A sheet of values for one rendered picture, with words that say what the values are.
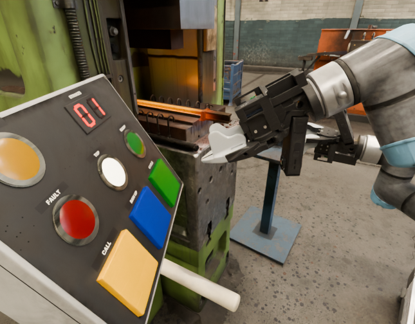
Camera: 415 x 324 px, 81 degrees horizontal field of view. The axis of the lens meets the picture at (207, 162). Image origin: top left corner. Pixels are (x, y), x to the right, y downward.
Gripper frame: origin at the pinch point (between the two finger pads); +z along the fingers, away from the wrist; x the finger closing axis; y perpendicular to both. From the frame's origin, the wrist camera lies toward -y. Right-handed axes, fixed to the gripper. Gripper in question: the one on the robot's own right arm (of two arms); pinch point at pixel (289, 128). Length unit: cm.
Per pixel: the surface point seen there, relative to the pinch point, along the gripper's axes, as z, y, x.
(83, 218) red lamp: 11, -9, -63
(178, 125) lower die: 34.9, 1.9, -10.2
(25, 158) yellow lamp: 15, -16, -65
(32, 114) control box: 19, -19, -61
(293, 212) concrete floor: 0, 100, 88
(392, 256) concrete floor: -64, 100, 75
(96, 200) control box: 13, -9, -60
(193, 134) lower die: 30.8, 5.3, -7.1
